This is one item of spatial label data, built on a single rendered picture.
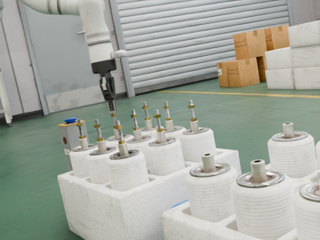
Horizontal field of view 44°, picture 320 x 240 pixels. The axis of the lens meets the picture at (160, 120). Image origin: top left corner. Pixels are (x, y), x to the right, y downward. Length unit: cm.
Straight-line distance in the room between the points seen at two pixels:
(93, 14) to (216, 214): 71
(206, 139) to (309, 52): 247
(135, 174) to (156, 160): 9
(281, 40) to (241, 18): 216
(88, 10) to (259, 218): 80
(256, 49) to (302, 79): 123
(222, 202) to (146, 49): 557
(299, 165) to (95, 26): 69
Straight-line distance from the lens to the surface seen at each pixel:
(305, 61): 352
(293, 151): 86
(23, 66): 598
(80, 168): 117
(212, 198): 70
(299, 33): 352
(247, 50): 465
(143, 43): 620
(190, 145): 108
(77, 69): 602
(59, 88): 598
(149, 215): 96
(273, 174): 66
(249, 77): 462
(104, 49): 119
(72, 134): 133
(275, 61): 386
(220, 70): 500
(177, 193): 100
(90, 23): 120
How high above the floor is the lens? 46
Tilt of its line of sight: 8 degrees down
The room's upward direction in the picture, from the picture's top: 11 degrees counter-clockwise
